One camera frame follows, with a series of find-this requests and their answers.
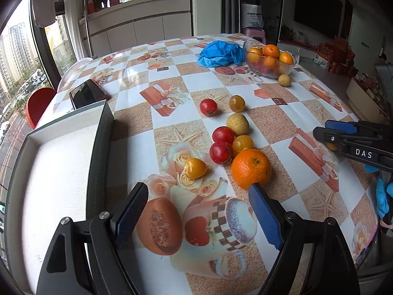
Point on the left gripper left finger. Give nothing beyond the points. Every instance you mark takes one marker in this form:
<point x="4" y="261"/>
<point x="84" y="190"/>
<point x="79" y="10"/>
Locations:
<point x="128" y="212"/>

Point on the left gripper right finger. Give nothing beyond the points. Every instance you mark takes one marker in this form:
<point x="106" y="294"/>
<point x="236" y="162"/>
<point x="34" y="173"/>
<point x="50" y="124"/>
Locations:
<point x="269" y="215"/>

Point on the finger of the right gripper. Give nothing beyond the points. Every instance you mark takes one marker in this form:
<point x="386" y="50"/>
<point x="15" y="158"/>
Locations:
<point x="346" y="127"/>
<point x="323" y="135"/>

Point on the large orange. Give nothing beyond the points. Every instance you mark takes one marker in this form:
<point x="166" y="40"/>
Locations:
<point x="251" y="166"/>

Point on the tan small longan fruit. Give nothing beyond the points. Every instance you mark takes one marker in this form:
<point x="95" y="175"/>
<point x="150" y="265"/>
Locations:
<point x="285" y="80"/>
<point x="331" y="146"/>

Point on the yellow cherry tomato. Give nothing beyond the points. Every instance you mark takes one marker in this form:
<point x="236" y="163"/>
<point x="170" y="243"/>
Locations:
<point x="237" y="104"/>
<point x="241" y="143"/>
<point x="195" y="168"/>

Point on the red cherry tomato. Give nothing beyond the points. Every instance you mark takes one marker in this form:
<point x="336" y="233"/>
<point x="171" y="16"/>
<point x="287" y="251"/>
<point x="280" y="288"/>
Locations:
<point x="223" y="134"/>
<point x="221" y="152"/>
<point x="208" y="107"/>

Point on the tan round longan fruit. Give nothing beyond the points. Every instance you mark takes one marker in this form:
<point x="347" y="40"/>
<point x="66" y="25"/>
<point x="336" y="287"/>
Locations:
<point x="238" y="123"/>

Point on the blue gloved right hand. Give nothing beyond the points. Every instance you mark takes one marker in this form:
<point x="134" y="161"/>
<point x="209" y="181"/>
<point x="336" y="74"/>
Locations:
<point x="382" y="192"/>

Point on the shallow grey white box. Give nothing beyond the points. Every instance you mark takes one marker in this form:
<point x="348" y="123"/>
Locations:
<point x="60" y="171"/>

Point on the orange in bowl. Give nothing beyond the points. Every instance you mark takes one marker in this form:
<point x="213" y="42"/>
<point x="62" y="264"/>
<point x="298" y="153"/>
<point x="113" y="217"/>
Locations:
<point x="287" y="58"/>
<point x="271" y="51"/>
<point x="254" y="54"/>

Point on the glass fruit bowl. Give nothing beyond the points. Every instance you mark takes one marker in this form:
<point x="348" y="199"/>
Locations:
<point x="267" y="66"/>

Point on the patterned plastic tablecloth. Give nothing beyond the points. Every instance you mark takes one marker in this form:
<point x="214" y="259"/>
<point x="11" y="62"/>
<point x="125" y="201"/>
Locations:
<point x="196" y="136"/>

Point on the pink plastic stool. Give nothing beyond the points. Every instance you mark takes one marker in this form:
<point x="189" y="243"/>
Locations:
<point x="255" y="33"/>

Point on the black smartphone red case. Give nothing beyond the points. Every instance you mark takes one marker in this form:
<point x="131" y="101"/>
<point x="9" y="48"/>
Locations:
<point x="87" y="93"/>

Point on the crumpled blue glove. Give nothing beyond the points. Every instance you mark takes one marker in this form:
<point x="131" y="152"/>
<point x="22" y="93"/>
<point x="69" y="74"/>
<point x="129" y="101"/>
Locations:
<point x="221" y="54"/>

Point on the white carton box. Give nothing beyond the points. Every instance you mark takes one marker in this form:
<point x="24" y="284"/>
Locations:
<point x="251" y="16"/>

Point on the red chair back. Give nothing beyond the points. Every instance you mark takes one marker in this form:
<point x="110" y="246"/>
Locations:
<point x="37" y="103"/>

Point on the white patterned chair back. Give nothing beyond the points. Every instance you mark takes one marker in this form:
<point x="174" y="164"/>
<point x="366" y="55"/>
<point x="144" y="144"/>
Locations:
<point x="71" y="72"/>

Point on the white sideboard cabinet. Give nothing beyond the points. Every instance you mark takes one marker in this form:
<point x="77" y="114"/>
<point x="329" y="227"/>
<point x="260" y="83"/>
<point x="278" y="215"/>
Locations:
<point x="135" y="23"/>

